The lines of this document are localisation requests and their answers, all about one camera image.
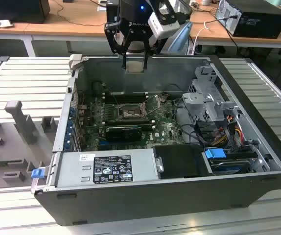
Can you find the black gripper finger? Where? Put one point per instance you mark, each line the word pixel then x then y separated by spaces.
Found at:
pixel 145 62
pixel 124 61

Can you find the CPU with silver top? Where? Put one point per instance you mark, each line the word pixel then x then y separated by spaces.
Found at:
pixel 135 67

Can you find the black RAM slot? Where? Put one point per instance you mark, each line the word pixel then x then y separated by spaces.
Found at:
pixel 125 99
pixel 147 126
pixel 125 94
pixel 128 119
pixel 128 124

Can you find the CPU socket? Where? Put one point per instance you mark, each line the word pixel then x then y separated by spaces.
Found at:
pixel 130 113

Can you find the grey case corner latch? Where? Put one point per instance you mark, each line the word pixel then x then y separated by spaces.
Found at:
pixel 75 61

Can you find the green motherboard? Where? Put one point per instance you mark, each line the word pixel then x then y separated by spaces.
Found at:
pixel 165 127

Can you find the grey metal drive cage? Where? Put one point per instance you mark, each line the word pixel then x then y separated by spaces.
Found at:
pixel 204 102

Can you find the graphics card with black cooler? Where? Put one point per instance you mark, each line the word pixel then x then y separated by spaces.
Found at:
pixel 123 134

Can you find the black plastic shroud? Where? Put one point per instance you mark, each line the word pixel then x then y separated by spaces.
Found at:
pixel 179 161

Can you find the hard disk in blue carrier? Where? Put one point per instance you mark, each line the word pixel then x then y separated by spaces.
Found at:
pixel 214 153

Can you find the large black box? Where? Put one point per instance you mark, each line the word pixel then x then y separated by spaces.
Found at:
pixel 15 9

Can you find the black desktop computer tower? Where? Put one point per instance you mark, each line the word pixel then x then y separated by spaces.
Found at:
pixel 260 24

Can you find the grey power supply with label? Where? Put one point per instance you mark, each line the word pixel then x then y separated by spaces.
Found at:
pixel 72 171

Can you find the black grey PC case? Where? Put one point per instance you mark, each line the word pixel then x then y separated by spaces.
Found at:
pixel 155 203

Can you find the blue plastic case latch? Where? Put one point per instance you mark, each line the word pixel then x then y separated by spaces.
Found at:
pixel 37 173

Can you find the grey part rack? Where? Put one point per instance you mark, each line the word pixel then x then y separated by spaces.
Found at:
pixel 13 151

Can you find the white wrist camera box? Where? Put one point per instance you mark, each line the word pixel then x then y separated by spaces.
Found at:
pixel 163 27

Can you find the wooden desk with white frame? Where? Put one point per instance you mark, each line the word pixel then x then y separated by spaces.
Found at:
pixel 209 33
pixel 57 24

